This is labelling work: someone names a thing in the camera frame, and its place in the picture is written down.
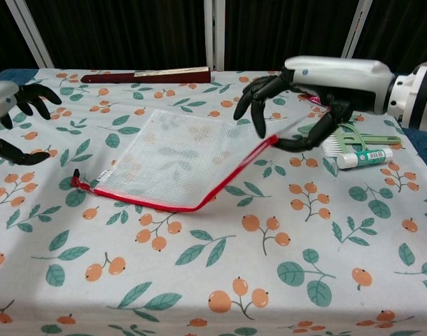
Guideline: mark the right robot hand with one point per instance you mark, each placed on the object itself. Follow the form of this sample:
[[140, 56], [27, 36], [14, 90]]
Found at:
[[339, 80]]

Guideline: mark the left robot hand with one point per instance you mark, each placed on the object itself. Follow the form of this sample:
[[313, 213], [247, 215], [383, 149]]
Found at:
[[1, 94]]

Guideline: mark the white mesh zipper pouch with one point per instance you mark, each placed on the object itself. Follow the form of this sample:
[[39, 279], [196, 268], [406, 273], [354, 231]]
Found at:
[[171, 157]]

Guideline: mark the red snack pouch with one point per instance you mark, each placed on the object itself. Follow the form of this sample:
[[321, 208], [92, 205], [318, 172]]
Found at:
[[314, 99]]

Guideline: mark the black curtain panel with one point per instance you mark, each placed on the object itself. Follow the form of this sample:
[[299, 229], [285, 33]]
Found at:
[[3, 35], [122, 31], [287, 31], [406, 31]]

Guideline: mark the green plastic slotted tool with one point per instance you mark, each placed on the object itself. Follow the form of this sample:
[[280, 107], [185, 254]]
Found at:
[[381, 140]]

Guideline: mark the white green glue stick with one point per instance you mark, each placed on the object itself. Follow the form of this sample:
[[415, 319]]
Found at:
[[364, 157]]

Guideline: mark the dark red folded fan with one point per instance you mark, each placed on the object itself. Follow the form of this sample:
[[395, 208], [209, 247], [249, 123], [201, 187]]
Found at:
[[147, 77]]

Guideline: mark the fruit print tablecloth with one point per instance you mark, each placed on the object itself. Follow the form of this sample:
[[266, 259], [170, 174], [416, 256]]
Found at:
[[234, 262]]

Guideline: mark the white frame post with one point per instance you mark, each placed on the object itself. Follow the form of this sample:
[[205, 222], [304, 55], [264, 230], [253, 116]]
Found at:
[[213, 35], [355, 31], [31, 35]]

